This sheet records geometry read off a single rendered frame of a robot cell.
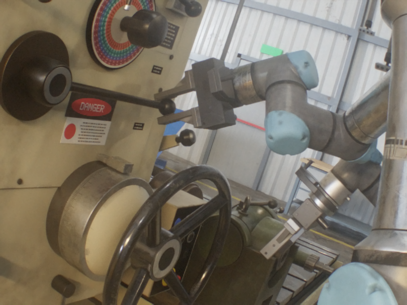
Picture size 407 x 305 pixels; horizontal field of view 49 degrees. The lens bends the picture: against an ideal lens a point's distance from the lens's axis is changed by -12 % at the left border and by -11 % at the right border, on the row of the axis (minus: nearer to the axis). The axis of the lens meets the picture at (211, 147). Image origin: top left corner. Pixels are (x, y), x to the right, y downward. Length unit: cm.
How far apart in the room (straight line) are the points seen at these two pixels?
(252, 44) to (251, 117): 136
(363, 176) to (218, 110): 35
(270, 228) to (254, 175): 736
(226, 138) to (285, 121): 813
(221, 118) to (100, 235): 31
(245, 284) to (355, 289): 91
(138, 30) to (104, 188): 28
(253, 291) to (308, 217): 37
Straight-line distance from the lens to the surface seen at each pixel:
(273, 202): 143
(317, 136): 83
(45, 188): 89
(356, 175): 105
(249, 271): 132
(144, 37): 82
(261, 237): 133
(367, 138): 84
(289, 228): 100
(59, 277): 102
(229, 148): 889
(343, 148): 86
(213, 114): 93
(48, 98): 71
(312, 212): 103
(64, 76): 72
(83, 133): 91
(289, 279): 186
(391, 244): 44
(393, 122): 49
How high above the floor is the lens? 162
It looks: 8 degrees down
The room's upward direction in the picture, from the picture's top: 18 degrees clockwise
